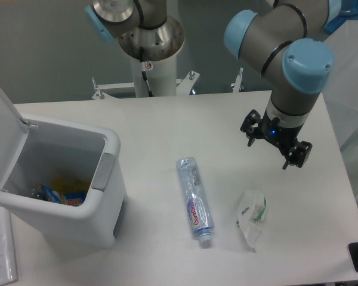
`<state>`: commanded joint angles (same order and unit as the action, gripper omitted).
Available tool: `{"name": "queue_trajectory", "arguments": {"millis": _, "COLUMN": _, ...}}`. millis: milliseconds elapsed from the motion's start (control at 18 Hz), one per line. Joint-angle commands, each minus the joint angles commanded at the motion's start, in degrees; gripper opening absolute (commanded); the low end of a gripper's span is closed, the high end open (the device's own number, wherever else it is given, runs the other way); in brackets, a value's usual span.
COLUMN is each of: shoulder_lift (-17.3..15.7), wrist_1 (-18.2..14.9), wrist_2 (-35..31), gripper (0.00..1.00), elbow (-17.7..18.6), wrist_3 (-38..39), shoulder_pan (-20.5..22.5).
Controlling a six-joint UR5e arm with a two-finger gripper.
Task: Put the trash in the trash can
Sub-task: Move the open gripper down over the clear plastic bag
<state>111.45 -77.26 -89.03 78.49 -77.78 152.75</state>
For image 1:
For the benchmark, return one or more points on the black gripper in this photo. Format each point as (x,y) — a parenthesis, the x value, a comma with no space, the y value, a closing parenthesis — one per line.
(285,139)

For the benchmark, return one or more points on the white plastic wrapper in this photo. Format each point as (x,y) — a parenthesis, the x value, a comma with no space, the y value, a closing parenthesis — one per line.
(251,212)

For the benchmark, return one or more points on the clear plastic water bottle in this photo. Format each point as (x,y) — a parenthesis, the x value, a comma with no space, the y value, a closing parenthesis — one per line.
(198,211)

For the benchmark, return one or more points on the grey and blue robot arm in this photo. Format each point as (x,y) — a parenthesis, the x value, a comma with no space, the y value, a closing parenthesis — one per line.
(277,45)

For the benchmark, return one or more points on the white trash can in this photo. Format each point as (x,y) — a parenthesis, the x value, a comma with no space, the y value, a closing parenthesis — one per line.
(68,157)

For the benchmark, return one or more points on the white trash can lid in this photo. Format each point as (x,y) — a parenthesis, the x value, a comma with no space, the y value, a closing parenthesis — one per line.
(14,130)

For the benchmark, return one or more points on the blue plastic bag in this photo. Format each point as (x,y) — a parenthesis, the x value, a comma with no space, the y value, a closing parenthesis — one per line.
(339,13)

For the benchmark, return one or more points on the blue snack packet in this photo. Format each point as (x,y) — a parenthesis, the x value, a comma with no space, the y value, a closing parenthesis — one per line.
(70,199)

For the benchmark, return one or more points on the clear plastic covered tray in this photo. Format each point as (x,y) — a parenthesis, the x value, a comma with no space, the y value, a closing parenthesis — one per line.
(8,266)

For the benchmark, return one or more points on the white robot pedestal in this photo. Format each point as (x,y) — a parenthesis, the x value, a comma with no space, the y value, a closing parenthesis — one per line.
(154,71)

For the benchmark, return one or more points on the white base bracket frame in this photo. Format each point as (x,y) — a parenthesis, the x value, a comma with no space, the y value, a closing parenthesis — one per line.
(182,87)

